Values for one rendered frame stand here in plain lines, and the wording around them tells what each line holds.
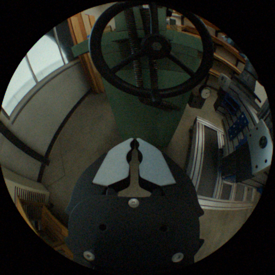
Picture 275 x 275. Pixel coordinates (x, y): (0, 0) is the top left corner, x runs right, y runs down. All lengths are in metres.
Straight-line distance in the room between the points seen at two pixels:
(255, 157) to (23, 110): 1.72
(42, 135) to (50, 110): 0.37
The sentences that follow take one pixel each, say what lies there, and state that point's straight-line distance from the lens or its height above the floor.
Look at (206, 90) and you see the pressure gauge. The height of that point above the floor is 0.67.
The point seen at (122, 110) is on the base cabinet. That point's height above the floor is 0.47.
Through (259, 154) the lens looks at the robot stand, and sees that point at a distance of 0.33.
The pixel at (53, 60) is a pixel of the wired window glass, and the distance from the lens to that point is 1.83.
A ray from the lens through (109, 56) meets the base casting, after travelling 0.42.
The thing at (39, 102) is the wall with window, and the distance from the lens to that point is 1.49.
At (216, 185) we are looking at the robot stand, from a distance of 0.83.
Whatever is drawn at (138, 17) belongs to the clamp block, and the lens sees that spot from 0.32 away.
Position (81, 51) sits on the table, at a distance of 0.47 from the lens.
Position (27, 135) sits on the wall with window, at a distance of 1.44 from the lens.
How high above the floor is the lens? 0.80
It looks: 58 degrees down
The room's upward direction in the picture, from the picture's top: 7 degrees counter-clockwise
